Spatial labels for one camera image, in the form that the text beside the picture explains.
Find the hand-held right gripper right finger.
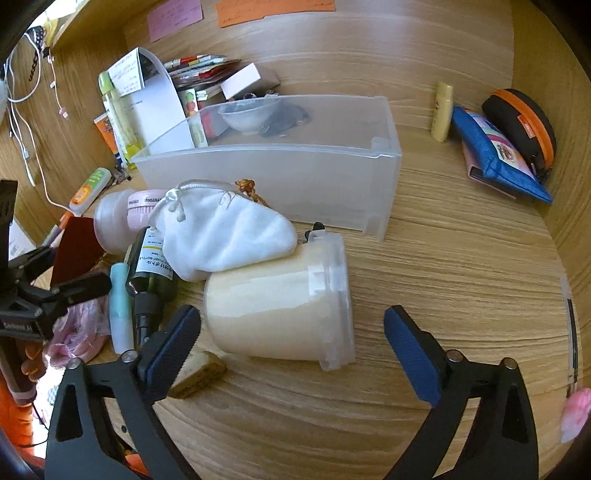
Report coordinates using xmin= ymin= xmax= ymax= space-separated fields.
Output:
xmin=383 ymin=305 xmax=541 ymax=480

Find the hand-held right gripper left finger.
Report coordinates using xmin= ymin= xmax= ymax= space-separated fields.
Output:
xmin=44 ymin=305 xmax=204 ymax=480

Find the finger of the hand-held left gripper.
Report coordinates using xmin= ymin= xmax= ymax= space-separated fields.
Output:
xmin=8 ymin=246 xmax=59 ymax=283
xmin=34 ymin=271 xmax=113 ymax=308

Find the pink cord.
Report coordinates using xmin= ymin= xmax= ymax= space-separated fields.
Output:
xmin=46 ymin=298 xmax=112 ymax=367

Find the cream plastic jar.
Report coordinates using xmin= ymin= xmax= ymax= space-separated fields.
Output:
xmin=204 ymin=229 xmax=356 ymax=372

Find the white drawstring pouch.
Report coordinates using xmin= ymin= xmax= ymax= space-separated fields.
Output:
xmin=148 ymin=181 xmax=298 ymax=282

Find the translucent plastic storage bin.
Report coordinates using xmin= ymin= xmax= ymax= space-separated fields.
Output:
xmin=130 ymin=93 xmax=402 ymax=243

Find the person's left forearm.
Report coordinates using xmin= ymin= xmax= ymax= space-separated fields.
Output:
xmin=0 ymin=378 xmax=42 ymax=467

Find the wooden desktop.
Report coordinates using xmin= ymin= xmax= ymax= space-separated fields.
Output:
xmin=28 ymin=41 xmax=583 ymax=480

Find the person's left hand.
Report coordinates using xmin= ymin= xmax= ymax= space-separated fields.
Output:
xmin=21 ymin=344 xmax=49 ymax=385

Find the white paper sheet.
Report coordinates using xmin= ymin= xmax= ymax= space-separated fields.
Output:
xmin=9 ymin=217 xmax=38 ymax=259

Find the cork stopper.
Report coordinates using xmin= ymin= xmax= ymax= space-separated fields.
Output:
xmin=168 ymin=351 xmax=227 ymax=398

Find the dark red card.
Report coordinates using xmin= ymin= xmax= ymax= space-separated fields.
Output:
xmin=50 ymin=216 xmax=109 ymax=287

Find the orange marker pen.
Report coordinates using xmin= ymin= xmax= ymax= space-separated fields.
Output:
xmin=41 ymin=211 xmax=75 ymax=250

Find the mint green tube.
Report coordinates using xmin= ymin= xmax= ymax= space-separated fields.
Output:
xmin=109 ymin=263 xmax=136 ymax=355

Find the dark green pump bottle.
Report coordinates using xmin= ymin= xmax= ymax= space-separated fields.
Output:
xmin=124 ymin=226 xmax=179 ymax=344

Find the green white tube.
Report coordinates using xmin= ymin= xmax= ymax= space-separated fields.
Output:
xmin=69 ymin=167 xmax=113 ymax=217

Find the orange tube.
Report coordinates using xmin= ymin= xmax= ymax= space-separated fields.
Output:
xmin=93 ymin=113 xmax=122 ymax=160

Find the yellow green bottle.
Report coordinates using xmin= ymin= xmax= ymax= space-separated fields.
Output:
xmin=98 ymin=71 xmax=141 ymax=158

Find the white paper holder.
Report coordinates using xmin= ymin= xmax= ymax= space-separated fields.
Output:
xmin=131 ymin=47 xmax=195 ymax=151

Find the pink wallet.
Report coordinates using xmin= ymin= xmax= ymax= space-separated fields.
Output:
xmin=462 ymin=138 xmax=518 ymax=200

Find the fruit print carton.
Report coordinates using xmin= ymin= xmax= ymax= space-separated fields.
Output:
xmin=178 ymin=88 xmax=208 ymax=148

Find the small red box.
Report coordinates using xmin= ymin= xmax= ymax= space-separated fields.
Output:
xmin=201 ymin=113 xmax=232 ymax=141

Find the white handwritten note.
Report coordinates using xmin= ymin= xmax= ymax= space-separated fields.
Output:
xmin=107 ymin=50 xmax=143 ymax=97

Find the blue zip pouch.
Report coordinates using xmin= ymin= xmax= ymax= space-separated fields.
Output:
xmin=450 ymin=106 xmax=553 ymax=204

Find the clear plastic bowl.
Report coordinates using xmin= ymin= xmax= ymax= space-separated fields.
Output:
xmin=217 ymin=97 xmax=282 ymax=136

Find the pale yellow tube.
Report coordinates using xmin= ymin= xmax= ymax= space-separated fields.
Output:
xmin=431 ymin=82 xmax=453 ymax=145

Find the stack of booklets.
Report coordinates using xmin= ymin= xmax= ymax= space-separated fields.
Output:
xmin=164 ymin=54 xmax=241 ymax=100

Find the red white pen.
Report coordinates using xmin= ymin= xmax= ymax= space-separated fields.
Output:
xmin=166 ymin=56 xmax=213 ymax=69

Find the black key fob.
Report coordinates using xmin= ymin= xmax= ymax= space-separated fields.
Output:
xmin=259 ymin=104 xmax=310 ymax=137

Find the black orange zip case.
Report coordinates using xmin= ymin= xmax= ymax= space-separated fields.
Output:
xmin=481 ymin=89 xmax=557 ymax=183

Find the white and brown small box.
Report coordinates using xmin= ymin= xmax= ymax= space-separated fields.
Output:
xmin=220 ymin=62 xmax=281 ymax=100

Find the pink sticky note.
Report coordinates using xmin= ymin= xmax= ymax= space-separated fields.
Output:
xmin=148 ymin=0 xmax=204 ymax=42

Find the orange sticky note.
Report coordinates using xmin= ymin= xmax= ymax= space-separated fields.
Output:
xmin=216 ymin=0 xmax=337 ymax=28

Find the white charging cable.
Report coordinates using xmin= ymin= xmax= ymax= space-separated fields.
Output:
xmin=4 ymin=28 xmax=70 ymax=210

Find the orange brown keychain charm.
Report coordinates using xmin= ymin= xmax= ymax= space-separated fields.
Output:
xmin=235 ymin=179 xmax=273 ymax=208

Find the thin white cable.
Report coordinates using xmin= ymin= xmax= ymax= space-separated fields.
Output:
xmin=46 ymin=51 xmax=68 ymax=118

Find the dark beaded chain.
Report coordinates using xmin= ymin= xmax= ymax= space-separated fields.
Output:
xmin=27 ymin=28 xmax=47 ymax=84

